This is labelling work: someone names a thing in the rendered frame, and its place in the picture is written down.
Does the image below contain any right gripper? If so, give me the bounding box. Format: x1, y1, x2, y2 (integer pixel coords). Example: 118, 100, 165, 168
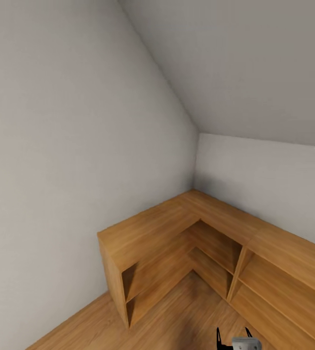
217, 327, 233, 350

